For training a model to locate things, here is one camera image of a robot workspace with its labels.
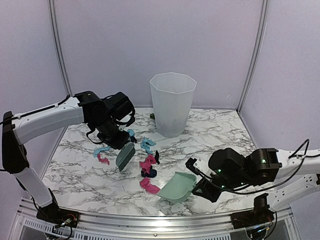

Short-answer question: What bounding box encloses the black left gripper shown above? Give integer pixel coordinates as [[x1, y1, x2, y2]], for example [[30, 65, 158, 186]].
[[92, 116, 130, 150]]

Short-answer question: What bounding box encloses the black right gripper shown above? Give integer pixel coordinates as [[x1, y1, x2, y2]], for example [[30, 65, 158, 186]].
[[192, 174, 249, 204]]

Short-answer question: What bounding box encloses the green hand brush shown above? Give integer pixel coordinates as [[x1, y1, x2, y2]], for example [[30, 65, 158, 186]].
[[115, 142, 136, 172]]

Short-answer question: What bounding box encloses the green plastic dustpan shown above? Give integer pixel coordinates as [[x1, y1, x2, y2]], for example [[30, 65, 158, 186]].
[[156, 171, 197, 203]]

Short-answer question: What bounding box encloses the blue twisted paper scrap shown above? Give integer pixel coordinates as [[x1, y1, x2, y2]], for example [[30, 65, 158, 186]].
[[140, 137, 156, 155]]

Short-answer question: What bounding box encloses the navy blue paper scrap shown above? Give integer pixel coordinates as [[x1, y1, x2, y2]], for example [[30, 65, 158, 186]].
[[140, 169, 157, 178]]

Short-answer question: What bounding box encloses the large pink paper scrap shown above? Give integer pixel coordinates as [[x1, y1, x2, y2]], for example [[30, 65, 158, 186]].
[[139, 177, 161, 195]]

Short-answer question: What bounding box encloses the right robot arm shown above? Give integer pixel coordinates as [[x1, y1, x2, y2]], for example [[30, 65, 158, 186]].
[[185, 148, 320, 212]]

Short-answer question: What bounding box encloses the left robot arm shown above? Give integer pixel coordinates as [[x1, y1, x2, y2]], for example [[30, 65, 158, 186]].
[[1, 91, 136, 223]]

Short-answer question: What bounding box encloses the light blue paper scrap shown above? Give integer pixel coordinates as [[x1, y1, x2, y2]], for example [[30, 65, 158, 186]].
[[126, 129, 135, 137]]

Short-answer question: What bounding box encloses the translucent white waste bin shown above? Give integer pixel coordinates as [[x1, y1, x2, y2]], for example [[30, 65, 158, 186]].
[[149, 72, 197, 138]]

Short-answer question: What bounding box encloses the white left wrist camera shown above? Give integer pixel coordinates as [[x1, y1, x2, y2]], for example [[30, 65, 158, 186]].
[[185, 157, 213, 179]]

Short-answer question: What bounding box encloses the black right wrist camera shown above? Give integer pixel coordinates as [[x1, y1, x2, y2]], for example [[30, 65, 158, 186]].
[[102, 91, 136, 127]]

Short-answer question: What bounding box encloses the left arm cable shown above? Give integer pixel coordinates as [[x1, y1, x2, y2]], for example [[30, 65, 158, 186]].
[[0, 93, 72, 126]]

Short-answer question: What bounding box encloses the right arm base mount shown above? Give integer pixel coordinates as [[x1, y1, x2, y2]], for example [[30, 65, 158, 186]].
[[230, 193, 275, 230]]

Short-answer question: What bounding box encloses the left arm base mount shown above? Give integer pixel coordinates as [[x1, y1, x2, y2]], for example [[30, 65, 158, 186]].
[[36, 189, 80, 228]]

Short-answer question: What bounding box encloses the aluminium front frame rail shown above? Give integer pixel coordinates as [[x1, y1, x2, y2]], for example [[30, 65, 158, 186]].
[[7, 197, 301, 240]]

